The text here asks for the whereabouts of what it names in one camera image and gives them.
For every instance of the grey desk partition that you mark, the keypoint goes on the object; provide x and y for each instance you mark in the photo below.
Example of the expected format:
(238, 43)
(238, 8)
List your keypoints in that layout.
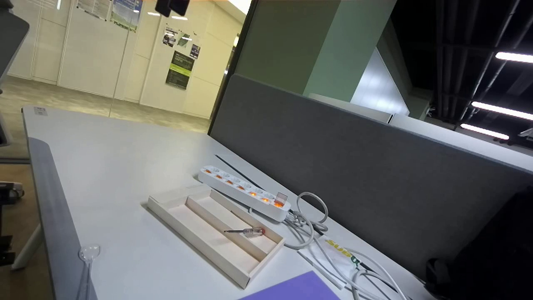
(366, 175)

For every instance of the purple folder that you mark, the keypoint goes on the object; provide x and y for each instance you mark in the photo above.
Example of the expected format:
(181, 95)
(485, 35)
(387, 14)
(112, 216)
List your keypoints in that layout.
(297, 288)

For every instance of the white power strip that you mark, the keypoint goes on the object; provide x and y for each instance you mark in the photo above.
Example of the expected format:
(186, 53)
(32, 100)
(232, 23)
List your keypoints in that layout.
(241, 191)

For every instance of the clear plastic spoon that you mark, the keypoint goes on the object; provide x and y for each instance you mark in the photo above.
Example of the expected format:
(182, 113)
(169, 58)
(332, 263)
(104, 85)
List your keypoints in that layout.
(88, 252)

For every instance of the small white label sticker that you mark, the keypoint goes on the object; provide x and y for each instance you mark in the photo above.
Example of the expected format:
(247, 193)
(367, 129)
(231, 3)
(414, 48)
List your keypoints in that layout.
(40, 111)

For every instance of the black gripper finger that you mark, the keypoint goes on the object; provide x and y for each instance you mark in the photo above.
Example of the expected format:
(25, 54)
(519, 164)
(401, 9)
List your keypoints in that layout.
(163, 6)
(179, 6)

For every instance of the white printed paper sachet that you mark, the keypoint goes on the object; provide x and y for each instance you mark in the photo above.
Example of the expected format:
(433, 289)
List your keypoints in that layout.
(337, 256)

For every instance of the white cardboard tray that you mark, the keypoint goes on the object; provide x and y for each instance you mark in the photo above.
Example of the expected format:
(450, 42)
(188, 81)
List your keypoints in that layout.
(216, 237)

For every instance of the cluster of wall posters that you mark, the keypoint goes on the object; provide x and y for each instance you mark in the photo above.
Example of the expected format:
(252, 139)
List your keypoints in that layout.
(180, 68)

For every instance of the ceiling strip light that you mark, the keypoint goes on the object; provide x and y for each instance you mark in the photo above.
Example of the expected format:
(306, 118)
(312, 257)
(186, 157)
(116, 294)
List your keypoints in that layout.
(501, 110)
(514, 57)
(484, 131)

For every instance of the row of wall posters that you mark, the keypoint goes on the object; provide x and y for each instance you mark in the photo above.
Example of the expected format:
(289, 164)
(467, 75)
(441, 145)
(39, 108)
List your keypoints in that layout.
(125, 12)

